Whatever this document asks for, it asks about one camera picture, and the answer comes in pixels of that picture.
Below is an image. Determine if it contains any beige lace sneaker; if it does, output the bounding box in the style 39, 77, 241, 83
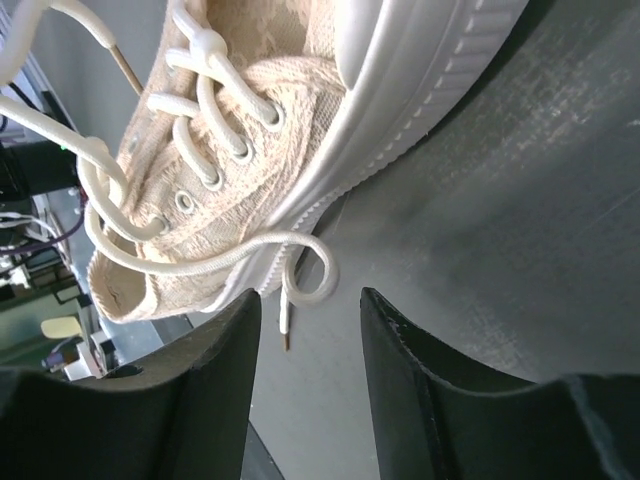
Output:
78, 1, 525, 323

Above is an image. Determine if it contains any white shoelace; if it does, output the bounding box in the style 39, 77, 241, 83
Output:
1, 1, 345, 323

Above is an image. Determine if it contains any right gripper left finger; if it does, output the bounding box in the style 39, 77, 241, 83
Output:
1, 291, 261, 479

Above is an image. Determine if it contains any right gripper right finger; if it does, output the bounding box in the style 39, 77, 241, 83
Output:
360, 288, 639, 479

